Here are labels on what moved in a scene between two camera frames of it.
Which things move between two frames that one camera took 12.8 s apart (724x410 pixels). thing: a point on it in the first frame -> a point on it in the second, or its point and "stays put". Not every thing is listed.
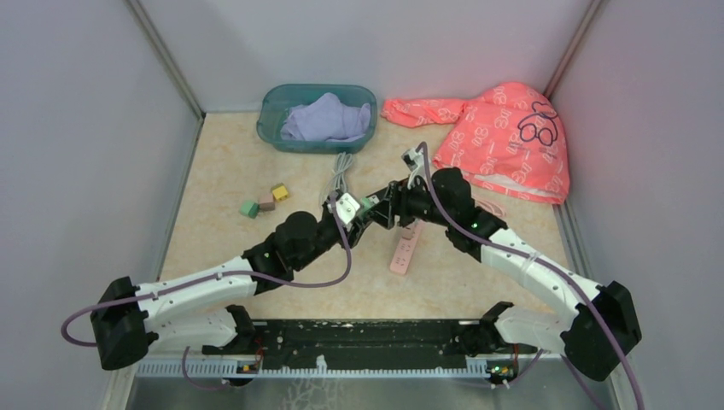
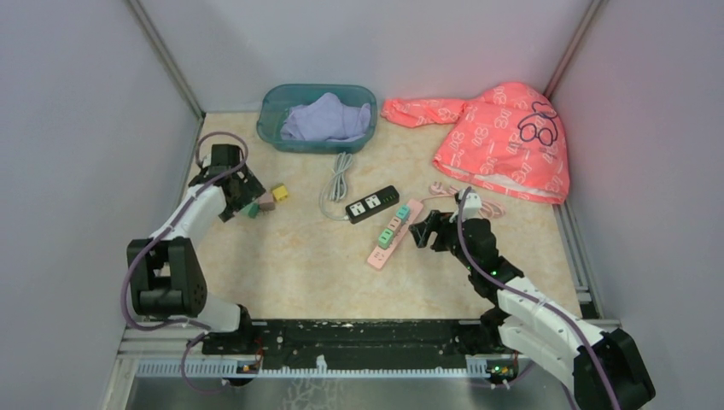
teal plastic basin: (278, 98) stays put
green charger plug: (249, 208) stays put
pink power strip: (405, 248) -> (381, 257)
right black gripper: (396, 202) -> (436, 221)
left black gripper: (352, 232) -> (251, 190)
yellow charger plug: (280, 193) stays put
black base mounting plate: (361, 344) stays put
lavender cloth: (326, 120) stays put
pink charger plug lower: (266, 202) stays put
